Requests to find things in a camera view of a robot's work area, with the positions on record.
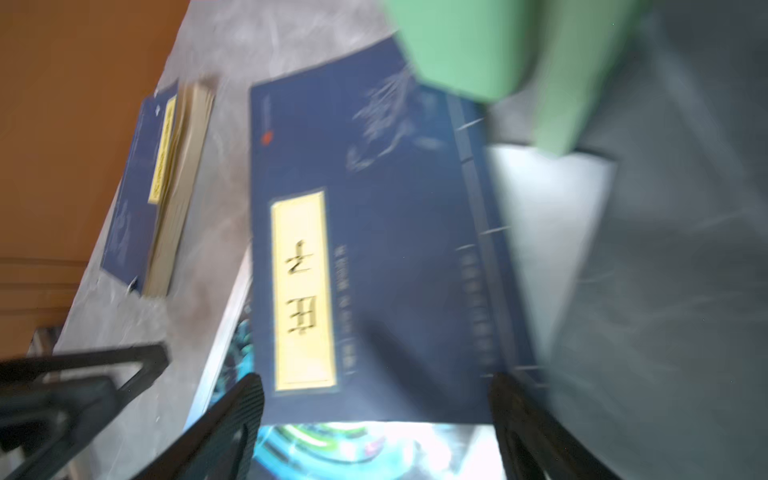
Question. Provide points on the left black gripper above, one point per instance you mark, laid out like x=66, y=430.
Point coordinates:
x=53, y=407

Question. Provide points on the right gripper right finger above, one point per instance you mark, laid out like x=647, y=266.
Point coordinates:
x=532, y=443

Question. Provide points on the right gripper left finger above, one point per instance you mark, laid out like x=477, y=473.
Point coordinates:
x=220, y=444

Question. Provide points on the navy book with yellow label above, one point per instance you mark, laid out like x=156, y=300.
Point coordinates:
x=383, y=288

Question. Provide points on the colourful teal magazine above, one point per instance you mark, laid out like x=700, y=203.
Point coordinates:
x=553, y=206

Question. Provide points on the navy book far left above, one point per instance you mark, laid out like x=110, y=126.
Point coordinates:
x=156, y=187

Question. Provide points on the small green pen holder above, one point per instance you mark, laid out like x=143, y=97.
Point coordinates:
x=478, y=49

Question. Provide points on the green wooden two-tier shelf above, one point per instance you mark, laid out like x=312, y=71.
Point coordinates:
x=583, y=40

